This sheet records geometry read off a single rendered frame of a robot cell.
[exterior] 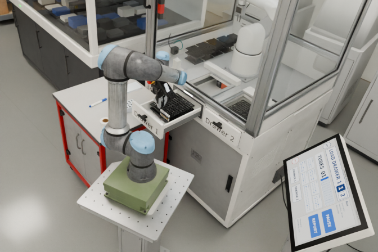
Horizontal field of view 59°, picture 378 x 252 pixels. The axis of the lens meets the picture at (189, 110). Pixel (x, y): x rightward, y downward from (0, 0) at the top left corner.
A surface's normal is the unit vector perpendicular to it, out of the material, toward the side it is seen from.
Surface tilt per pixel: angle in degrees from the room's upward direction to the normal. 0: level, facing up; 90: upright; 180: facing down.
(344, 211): 50
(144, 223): 0
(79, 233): 0
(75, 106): 0
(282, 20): 90
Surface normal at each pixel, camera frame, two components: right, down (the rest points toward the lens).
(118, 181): 0.10, -0.80
